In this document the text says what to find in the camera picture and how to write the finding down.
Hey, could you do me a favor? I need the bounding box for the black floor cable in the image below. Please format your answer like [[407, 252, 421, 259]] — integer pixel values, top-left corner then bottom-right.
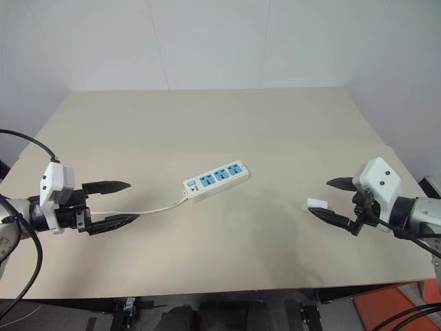
[[388, 302, 441, 331]]

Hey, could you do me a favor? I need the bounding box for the white power strip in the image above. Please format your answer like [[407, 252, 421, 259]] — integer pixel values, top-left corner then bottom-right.
[[181, 159, 250, 204]]

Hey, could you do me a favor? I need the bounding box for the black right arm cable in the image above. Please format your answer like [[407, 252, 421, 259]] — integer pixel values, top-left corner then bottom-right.
[[376, 220, 441, 259]]

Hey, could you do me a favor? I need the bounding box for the silver table clamp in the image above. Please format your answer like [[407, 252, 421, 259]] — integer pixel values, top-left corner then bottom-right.
[[298, 300, 316, 331], [121, 297, 138, 331]]

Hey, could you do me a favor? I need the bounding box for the white power cord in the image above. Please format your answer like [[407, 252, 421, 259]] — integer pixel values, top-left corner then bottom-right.
[[90, 192, 189, 217]]

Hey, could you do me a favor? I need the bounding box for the small white plug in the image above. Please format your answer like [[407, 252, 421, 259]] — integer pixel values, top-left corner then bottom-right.
[[302, 197, 329, 212]]

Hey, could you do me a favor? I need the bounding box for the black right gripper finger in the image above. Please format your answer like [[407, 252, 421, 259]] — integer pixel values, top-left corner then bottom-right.
[[325, 176, 356, 192], [308, 207, 357, 232]]

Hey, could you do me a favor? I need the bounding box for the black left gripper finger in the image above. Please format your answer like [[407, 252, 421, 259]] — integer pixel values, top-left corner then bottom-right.
[[90, 213, 141, 237], [82, 179, 132, 199]]

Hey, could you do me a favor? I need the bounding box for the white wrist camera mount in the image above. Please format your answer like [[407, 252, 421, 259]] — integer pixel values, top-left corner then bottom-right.
[[351, 157, 402, 222], [38, 161, 76, 236]]

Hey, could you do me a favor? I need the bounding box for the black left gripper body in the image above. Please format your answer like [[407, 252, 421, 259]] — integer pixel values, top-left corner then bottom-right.
[[54, 188, 94, 236]]

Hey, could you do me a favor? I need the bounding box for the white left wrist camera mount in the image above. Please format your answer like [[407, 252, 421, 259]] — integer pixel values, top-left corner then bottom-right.
[[38, 161, 76, 236]]

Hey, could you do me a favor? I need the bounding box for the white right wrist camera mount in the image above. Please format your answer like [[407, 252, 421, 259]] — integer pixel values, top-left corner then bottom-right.
[[351, 157, 402, 222]]

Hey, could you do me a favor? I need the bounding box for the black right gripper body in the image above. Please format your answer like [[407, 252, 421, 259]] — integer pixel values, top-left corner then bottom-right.
[[347, 188, 382, 237]]

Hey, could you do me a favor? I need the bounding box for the black table frame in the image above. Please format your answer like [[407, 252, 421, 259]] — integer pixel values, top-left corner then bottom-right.
[[19, 282, 359, 331]]

